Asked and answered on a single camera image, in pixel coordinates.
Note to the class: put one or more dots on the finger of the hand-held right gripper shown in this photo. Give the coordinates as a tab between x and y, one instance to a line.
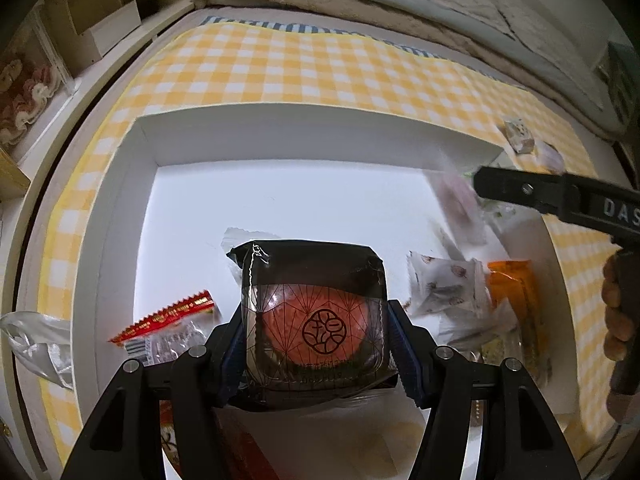
520	187

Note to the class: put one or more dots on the clear green snack packet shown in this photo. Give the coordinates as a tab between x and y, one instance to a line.
497	207

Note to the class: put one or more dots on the person's right hand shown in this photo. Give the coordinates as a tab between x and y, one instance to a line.
612	310

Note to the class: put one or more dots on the clear purple snack packet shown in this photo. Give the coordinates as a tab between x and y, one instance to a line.
550	156
460	205

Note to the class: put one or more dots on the beige blanket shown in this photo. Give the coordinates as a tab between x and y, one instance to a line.
350	15

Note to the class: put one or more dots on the beige textured pillow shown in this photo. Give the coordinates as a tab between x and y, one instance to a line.
425	0

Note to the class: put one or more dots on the white packet with brown print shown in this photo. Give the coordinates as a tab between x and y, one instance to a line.
445	285

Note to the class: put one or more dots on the small white snack packet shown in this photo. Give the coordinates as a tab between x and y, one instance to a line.
517	135

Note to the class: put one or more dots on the red snack packet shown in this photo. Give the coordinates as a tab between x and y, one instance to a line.
165	320

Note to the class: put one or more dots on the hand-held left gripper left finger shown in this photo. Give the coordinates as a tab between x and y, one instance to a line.
232	360

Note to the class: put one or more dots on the yellow checked cloth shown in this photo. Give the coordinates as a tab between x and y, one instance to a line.
300	65

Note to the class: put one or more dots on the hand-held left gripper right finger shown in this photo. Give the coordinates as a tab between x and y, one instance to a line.
407	355

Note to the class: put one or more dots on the white storage box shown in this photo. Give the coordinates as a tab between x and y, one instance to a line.
117	27

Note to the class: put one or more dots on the white cardboard box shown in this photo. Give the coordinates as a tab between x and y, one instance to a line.
300	200

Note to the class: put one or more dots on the teal box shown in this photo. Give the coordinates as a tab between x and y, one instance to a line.
620	85

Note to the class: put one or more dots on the wooden bedside shelf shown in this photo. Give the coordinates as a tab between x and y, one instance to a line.
75	10

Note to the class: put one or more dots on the white plastic bag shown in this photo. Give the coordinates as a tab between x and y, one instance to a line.
35	345

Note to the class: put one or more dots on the orange snack packet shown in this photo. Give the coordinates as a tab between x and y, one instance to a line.
520	300

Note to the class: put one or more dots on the black red pastry packet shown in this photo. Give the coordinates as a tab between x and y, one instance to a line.
315	330

